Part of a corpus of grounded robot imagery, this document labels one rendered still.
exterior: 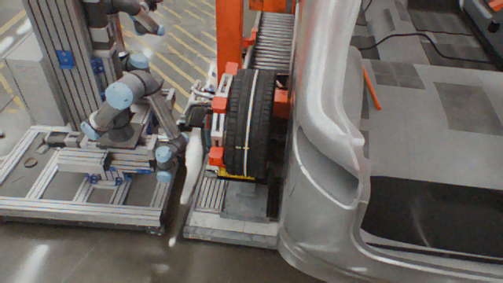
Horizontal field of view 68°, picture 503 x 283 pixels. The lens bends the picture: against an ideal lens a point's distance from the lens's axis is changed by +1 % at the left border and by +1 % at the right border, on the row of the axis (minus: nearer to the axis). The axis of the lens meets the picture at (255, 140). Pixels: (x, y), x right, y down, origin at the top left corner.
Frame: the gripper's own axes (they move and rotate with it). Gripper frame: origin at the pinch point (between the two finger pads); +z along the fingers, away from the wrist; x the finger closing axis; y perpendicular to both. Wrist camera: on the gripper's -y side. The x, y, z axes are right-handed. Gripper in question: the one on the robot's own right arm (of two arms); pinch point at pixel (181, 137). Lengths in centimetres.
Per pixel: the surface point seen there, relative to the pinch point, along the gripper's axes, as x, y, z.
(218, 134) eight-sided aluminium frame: -24.6, 13.9, -9.3
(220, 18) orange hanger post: -12, 45, 66
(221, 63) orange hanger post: -12, 13, 66
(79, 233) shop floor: 74, -83, -23
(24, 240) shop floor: 107, -83, -34
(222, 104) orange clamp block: -25.6, 30.9, -4.5
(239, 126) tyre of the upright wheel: -35.7, 21.4, -9.5
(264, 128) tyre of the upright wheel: -49, 22, -9
